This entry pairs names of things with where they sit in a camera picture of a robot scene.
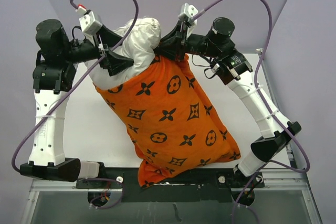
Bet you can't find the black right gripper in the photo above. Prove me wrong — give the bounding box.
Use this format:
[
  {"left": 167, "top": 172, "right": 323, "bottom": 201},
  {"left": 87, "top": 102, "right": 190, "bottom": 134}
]
[{"left": 150, "top": 22, "right": 220, "bottom": 62}]

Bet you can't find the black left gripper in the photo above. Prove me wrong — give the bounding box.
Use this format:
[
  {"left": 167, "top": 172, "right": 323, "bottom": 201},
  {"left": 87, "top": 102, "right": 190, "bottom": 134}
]
[{"left": 62, "top": 24, "right": 136, "bottom": 75}]

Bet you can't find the white pillow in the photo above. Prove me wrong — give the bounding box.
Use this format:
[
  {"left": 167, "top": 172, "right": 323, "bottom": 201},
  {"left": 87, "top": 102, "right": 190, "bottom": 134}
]
[{"left": 89, "top": 17, "right": 161, "bottom": 90}]

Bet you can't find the orange patterned plush pillowcase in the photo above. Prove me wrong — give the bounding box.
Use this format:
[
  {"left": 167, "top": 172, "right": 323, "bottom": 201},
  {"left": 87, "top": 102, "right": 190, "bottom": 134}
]
[{"left": 98, "top": 56, "right": 240, "bottom": 188}]

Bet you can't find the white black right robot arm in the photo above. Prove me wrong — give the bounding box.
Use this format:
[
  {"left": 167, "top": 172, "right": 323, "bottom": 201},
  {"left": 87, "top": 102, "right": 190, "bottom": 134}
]
[{"left": 154, "top": 17, "right": 301, "bottom": 187}]

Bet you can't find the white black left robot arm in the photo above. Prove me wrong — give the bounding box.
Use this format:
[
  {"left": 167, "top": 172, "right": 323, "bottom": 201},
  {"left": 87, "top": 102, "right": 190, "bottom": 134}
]
[{"left": 19, "top": 19, "right": 133, "bottom": 188}]

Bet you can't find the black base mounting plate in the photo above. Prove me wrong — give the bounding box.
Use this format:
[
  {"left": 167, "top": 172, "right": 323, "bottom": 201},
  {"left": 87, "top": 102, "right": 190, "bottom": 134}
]
[{"left": 75, "top": 168, "right": 250, "bottom": 203}]

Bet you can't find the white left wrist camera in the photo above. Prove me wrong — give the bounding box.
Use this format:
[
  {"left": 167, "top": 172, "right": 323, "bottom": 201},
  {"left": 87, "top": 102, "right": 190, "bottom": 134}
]
[{"left": 76, "top": 5, "right": 103, "bottom": 36}]

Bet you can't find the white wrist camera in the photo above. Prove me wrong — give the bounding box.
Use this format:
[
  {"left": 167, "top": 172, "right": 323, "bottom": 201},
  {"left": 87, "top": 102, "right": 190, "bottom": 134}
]
[
  {"left": 178, "top": 3, "right": 198, "bottom": 28},
  {"left": 76, "top": 5, "right": 103, "bottom": 36}
]

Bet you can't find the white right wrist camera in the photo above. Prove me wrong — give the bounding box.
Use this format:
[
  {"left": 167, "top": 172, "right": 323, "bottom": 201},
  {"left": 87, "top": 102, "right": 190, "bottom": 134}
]
[{"left": 178, "top": 3, "right": 198, "bottom": 28}]

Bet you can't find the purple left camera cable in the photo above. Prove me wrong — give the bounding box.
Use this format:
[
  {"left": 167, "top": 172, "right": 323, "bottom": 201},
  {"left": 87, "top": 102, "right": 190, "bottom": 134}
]
[{"left": 11, "top": 0, "right": 139, "bottom": 210}]

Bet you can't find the purple camera cable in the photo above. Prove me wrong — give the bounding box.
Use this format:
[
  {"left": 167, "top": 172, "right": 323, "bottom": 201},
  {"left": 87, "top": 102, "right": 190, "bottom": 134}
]
[
  {"left": 11, "top": 0, "right": 139, "bottom": 210},
  {"left": 191, "top": 0, "right": 311, "bottom": 224}
]

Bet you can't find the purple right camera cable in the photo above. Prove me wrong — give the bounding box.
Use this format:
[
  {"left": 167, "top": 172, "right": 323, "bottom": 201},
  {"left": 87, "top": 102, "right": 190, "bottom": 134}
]
[{"left": 191, "top": 0, "right": 311, "bottom": 224}]

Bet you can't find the aluminium frame rail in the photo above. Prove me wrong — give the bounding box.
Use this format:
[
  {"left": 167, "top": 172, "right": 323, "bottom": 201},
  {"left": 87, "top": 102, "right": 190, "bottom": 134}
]
[{"left": 20, "top": 176, "right": 87, "bottom": 224}]

